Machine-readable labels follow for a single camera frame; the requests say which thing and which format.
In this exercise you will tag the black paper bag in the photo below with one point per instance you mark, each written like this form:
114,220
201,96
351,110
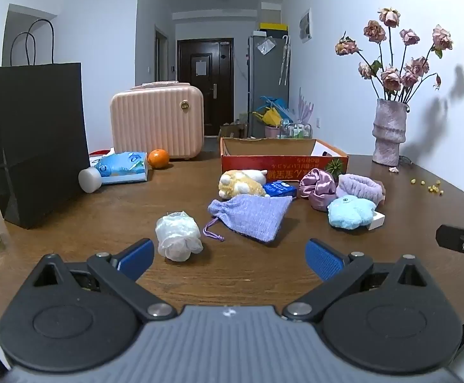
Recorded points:
36,135

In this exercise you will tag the corgi plush toy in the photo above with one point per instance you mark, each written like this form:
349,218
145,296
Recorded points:
240,183

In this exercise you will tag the trolley with bottles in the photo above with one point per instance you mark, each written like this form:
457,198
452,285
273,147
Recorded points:
295,129

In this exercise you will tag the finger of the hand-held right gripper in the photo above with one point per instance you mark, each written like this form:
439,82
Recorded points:
459,239

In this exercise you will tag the clear folded umbrella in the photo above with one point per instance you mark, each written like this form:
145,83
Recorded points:
284,60

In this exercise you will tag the purple fluffy headband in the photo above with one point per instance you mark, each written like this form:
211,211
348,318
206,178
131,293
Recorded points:
361,185

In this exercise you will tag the grey refrigerator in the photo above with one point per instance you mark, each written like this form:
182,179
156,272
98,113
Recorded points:
265,83

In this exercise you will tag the blue handkerchief tissue pack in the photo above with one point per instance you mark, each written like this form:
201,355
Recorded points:
279,189

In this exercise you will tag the white plastic-wrapped bundle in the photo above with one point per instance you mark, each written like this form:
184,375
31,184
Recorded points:
178,233

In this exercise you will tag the paper notice on door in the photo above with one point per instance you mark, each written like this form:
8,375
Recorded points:
201,68

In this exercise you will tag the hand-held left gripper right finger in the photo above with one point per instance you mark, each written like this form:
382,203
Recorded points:
324,259

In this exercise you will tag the yellow and black box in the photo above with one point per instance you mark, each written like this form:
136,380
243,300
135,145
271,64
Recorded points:
273,28

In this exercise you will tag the brown floor carton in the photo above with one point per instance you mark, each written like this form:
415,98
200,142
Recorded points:
232,130

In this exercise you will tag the pink bucket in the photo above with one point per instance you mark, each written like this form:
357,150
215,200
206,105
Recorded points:
271,131

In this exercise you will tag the white round cap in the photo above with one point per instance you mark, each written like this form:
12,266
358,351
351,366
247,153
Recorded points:
90,179

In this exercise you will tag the purple feather decoration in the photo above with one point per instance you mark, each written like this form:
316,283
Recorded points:
305,107

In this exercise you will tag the blue tissue box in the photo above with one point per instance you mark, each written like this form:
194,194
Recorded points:
122,166

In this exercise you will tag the orange cardboard box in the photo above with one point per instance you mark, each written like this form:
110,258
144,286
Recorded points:
267,153

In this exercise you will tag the bunch of dried roses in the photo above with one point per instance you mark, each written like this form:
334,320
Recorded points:
391,75

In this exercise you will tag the scattered yellow crumbs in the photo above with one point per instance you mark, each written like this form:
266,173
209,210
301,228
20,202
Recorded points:
431,187

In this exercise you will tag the pink satin scrunchie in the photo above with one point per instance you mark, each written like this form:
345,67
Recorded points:
317,189

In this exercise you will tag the wall electrical panel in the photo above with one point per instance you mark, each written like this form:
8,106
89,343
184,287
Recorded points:
305,26

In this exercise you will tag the orange fruit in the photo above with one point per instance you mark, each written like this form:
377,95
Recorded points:
159,158

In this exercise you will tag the small white box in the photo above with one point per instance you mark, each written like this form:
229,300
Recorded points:
377,220

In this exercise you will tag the dark wooden door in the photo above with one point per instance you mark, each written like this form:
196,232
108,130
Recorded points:
206,95

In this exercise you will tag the pink ribbed suitcase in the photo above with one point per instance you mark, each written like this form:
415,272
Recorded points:
156,123

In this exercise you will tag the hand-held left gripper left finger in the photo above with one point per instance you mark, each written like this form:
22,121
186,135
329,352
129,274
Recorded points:
138,257

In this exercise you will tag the purple textured vase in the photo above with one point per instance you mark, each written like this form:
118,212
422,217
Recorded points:
389,135

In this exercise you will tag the clear plastic bag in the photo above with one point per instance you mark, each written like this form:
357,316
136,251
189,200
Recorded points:
265,47

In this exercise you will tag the light blue plush toy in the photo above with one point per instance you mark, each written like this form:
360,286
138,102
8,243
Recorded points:
351,211

